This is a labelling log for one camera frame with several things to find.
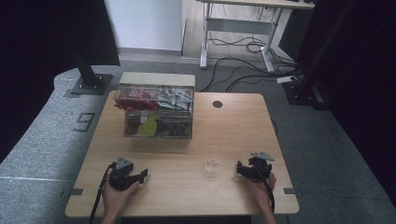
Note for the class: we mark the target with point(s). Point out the pile of silver packets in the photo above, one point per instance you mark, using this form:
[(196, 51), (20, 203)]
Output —
[(174, 97)]

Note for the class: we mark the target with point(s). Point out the black round table grommet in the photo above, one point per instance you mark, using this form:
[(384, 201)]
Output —
[(217, 104)]

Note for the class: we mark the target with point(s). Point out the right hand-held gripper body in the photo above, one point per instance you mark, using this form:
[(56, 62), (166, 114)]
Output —
[(260, 169)]

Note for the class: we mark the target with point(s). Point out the person's left hand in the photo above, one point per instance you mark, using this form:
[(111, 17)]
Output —
[(113, 200)]

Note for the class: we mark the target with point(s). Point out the dark brown packet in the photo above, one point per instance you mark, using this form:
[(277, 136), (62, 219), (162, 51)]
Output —
[(132, 126)]

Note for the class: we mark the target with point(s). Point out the dark curtain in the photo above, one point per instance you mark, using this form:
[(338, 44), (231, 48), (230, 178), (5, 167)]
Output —
[(364, 93), (46, 62)]

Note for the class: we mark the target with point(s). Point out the white power strip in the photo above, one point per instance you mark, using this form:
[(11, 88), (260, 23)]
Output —
[(286, 79)]

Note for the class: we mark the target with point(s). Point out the pile of red packets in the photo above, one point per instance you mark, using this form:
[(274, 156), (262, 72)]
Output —
[(135, 101)]

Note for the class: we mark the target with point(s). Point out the clear acrylic drawer organizer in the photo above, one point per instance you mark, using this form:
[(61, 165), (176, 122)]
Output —
[(157, 80)]

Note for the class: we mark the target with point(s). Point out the pale desk with white legs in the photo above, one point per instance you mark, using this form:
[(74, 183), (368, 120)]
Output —
[(239, 26)]

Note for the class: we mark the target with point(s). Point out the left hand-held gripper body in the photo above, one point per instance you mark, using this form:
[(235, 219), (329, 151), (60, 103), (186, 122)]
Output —
[(121, 179)]

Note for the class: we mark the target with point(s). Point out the clear drinking glass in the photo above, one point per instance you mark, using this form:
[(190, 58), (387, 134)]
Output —
[(213, 161)]

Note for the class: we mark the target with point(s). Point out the black metal frame stand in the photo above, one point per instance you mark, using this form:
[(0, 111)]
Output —
[(306, 90)]

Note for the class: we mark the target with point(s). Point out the person's right hand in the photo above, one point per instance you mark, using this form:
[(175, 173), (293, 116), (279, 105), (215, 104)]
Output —
[(263, 193)]

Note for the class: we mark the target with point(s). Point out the black box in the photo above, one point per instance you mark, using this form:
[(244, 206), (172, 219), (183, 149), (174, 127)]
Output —
[(292, 34)]

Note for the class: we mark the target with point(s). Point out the pile of dark packets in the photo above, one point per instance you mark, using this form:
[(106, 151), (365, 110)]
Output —
[(174, 128)]

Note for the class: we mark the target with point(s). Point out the yellow-green round packet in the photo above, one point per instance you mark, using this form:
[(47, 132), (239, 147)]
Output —
[(148, 128)]

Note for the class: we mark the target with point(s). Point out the black metal stand with base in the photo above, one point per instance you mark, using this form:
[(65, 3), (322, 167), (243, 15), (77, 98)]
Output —
[(90, 82)]

